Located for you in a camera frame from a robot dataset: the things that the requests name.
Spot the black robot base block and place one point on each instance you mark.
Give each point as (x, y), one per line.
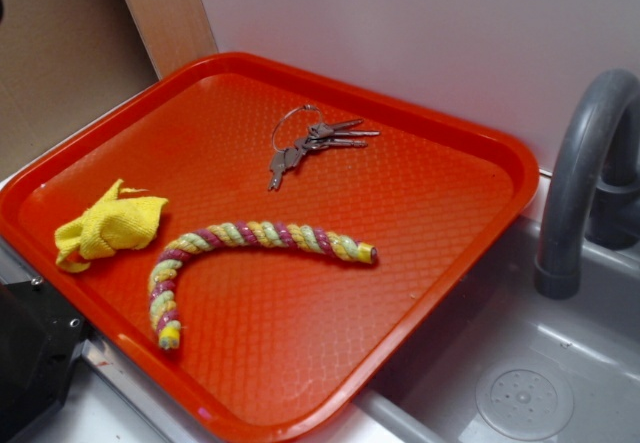
(42, 335)

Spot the orange plastic tray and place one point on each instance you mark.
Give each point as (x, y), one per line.
(275, 342)

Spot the yellow cloth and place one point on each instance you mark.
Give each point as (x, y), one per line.
(123, 218)

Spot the grey plastic sink basin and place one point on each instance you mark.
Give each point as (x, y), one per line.
(498, 362)

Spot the wooden board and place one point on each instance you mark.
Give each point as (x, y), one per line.
(174, 32)

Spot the grey toy faucet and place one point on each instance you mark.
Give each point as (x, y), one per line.
(594, 190)

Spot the silver keys on ring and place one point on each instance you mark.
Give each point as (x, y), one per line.
(319, 136)

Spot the multicolour twisted rope toy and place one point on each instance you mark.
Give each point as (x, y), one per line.
(162, 281)

